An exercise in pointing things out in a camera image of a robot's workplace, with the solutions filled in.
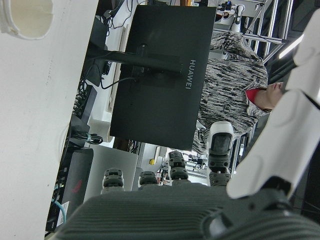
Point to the white cup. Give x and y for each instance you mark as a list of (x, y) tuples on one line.
[(30, 15)]

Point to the black monitor stand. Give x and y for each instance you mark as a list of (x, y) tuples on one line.
[(150, 61)]

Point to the person in patterned hoodie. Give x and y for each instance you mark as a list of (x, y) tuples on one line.
[(225, 87)]

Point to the grey desktop computer tower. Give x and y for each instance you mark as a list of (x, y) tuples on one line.
[(112, 165)]

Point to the ceiling light strip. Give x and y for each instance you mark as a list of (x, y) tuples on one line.
[(291, 47)]

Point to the right white grey robot hand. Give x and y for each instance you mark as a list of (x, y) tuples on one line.
[(160, 217)]

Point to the black computer box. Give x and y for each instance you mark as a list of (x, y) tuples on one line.
[(80, 170)]

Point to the black Huawei monitor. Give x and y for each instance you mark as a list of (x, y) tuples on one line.
[(155, 105)]

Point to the black power strip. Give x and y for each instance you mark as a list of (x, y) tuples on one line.
[(86, 100)]

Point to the yellow button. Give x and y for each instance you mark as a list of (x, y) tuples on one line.
[(151, 162)]

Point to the aluminium frame rack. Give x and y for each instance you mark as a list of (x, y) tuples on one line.
[(262, 38)]

